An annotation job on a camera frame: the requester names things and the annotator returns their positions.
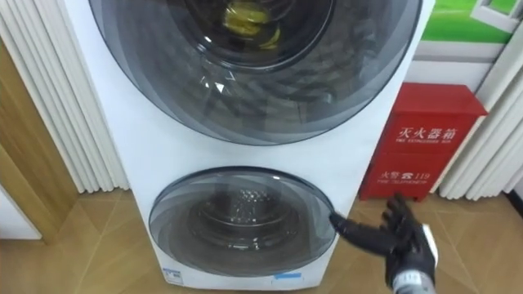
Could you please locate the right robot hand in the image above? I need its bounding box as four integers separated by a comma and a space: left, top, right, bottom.
329, 193, 440, 289

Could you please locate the red fire extinguisher box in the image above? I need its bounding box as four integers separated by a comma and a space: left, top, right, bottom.
358, 82, 489, 203

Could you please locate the white stacked washing machine tower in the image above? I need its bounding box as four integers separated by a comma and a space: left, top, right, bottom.
61, 0, 436, 292

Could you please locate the yellow cloth in drum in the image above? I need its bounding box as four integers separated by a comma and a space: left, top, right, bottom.
222, 0, 282, 51

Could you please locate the green wall poster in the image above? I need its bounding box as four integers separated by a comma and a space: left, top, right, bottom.
420, 0, 523, 45

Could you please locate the wooden door frame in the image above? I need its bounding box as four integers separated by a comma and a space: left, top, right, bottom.
0, 37, 79, 245

